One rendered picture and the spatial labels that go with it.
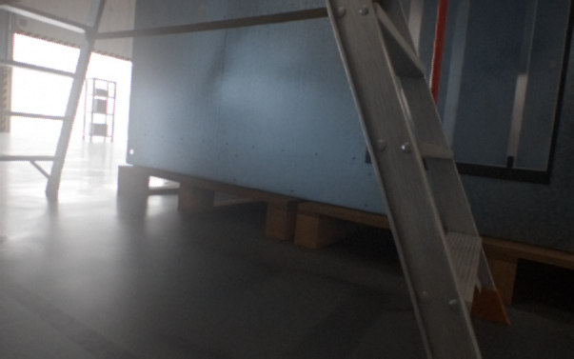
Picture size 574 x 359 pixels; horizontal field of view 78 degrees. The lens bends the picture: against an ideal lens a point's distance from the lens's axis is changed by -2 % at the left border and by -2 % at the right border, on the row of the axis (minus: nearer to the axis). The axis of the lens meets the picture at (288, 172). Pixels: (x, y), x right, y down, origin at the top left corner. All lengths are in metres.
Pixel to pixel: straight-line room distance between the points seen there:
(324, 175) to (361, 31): 0.93
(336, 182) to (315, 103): 0.34
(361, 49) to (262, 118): 1.10
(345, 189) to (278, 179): 0.33
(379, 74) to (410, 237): 0.25
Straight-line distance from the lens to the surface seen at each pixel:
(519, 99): 4.79
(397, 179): 0.56
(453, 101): 4.87
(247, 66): 1.77
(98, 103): 9.48
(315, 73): 1.54
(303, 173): 1.53
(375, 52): 0.60
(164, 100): 2.21
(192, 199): 1.86
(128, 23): 12.12
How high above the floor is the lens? 0.40
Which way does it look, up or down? 5 degrees down
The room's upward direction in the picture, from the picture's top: 6 degrees clockwise
